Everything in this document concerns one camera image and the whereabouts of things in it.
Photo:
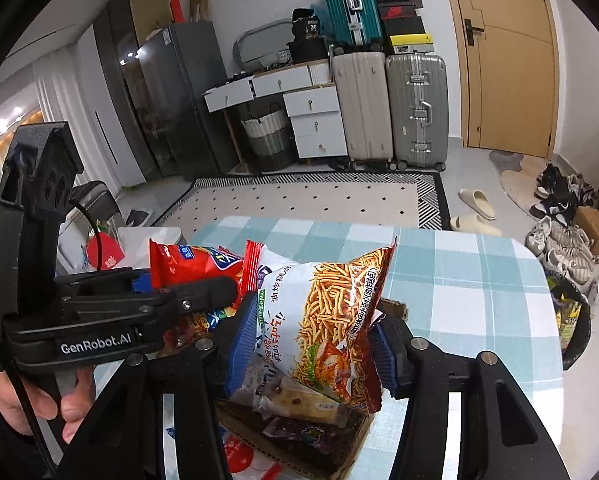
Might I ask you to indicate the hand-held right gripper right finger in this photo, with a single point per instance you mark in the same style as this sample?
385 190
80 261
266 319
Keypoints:
382 355

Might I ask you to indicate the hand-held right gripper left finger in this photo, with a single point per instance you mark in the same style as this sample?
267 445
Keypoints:
244 332

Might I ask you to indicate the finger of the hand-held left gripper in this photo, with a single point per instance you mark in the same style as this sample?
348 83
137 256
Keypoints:
142 281
209 292

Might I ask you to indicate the red cone snack bag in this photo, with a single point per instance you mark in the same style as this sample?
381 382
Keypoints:
189 265

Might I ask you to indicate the orange noodle snack bag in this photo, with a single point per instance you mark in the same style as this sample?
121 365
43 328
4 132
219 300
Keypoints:
324 310

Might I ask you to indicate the clear cracker packet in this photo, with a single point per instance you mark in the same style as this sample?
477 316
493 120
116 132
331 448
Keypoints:
299 400

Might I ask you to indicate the purple candy bag green label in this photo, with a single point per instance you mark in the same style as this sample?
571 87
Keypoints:
304 432

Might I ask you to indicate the brown cardboard box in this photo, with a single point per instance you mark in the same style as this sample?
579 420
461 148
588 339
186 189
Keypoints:
304 462

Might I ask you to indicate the person's left hand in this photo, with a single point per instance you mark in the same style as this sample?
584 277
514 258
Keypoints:
24 395

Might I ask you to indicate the white plastic box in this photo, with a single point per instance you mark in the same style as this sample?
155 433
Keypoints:
147 245

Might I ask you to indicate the red paper bag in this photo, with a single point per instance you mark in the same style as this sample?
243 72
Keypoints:
104 256

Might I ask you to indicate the checked blue tablecloth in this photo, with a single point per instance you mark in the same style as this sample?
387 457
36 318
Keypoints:
454 270

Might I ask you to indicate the patterned floor rug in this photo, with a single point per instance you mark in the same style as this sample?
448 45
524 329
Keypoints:
304 200

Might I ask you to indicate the beige slipper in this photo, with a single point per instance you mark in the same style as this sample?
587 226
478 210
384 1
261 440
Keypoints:
477 202
474 224

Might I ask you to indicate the woven laundry basket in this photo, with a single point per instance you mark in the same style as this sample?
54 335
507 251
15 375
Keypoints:
269 135

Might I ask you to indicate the white curtain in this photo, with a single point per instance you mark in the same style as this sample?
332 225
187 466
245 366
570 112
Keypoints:
54 90

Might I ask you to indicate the dark grey fridge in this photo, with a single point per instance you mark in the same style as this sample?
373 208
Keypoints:
184 100

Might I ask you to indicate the dark tall cabinet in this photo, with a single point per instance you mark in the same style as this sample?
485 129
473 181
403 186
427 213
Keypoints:
114 90

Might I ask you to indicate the black waste bin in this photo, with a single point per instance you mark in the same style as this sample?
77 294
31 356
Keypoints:
572 320

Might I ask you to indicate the white drawer desk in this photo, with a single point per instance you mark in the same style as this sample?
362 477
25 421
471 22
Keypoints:
309 110

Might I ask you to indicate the heap of shoes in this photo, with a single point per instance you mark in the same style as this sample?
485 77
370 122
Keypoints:
564 240

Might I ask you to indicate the grey floor mat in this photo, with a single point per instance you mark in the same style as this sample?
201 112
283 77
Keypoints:
512 175

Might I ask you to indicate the beige suitcase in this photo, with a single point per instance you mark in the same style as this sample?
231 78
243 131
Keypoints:
362 105

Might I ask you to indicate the brown cardboard block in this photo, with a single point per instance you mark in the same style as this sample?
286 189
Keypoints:
593 230

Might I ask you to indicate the silver suitcase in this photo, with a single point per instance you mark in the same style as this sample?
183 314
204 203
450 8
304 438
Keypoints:
417 110

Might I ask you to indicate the grey oval mirror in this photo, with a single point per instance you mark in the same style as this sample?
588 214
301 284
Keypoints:
257 42

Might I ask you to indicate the black bag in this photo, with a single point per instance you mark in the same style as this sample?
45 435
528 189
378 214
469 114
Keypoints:
307 27

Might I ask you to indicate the brown paper bag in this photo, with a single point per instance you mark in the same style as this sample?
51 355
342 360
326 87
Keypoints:
199 2

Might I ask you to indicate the yellow and black shoe box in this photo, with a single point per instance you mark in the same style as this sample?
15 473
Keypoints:
412 41

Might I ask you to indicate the teal suitcase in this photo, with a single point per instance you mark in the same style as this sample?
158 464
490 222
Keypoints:
349 5

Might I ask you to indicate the wooden door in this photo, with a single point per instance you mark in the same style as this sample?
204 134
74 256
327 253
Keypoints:
509 60

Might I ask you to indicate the black shoe box red logo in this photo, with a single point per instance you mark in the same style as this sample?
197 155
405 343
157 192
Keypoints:
400 11

